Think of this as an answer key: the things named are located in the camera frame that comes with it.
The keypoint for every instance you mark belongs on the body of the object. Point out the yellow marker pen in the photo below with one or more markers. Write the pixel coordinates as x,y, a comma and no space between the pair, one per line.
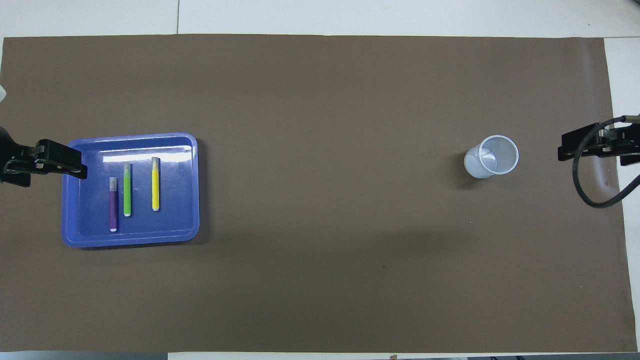
156,190

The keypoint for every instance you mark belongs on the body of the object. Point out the green marker pen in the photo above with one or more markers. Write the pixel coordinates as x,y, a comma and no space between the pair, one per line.
127,195

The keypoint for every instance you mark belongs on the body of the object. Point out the translucent plastic cup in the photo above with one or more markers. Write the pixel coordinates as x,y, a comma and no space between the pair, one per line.
492,157

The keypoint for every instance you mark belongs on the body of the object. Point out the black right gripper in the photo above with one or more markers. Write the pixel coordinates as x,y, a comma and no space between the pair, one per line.
627,145

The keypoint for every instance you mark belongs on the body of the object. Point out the blue plastic tray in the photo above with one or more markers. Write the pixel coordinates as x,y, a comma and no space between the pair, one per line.
175,220

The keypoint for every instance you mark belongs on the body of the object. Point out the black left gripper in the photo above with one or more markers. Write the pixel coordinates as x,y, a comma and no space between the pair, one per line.
15,162

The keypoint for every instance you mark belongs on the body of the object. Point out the brown table mat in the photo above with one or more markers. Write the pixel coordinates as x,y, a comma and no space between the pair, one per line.
320,200

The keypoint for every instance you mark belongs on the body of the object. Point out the purple marker pen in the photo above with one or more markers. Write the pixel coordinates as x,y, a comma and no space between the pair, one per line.
113,210

